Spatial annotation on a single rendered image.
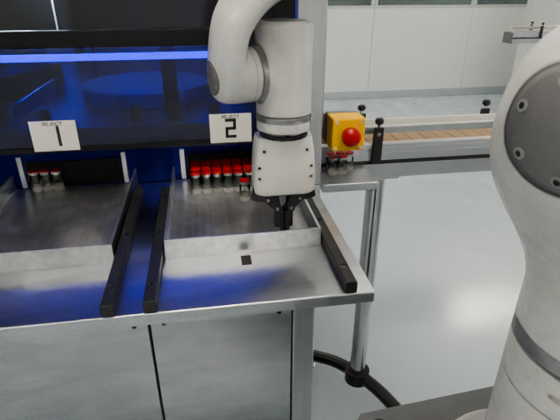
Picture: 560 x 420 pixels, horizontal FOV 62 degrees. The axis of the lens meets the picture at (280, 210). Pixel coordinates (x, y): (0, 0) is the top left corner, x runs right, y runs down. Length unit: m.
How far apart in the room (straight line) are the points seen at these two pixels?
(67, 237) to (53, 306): 0.20
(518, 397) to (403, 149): 0.86
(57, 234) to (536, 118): 0.81
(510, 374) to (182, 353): 0.96
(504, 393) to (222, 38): 0.49
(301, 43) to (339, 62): 5.15
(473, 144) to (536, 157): 1.03
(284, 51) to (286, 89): 0.05
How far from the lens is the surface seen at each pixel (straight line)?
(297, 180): 0.74
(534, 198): 0.28
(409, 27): 6.06
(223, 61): 0.63
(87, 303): 0.72
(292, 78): 0.68
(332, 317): 2.05
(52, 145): 1.02
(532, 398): 0.41
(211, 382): 1.34
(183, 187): 1.05
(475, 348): 2.05
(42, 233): 0.94
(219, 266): 0.76
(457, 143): 1.26
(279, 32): 0.67
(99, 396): 1.38
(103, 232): 0.90
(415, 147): 1.21
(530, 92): 0.26
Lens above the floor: 1.29
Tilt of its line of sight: 26 degrees down
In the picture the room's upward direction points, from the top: straight up
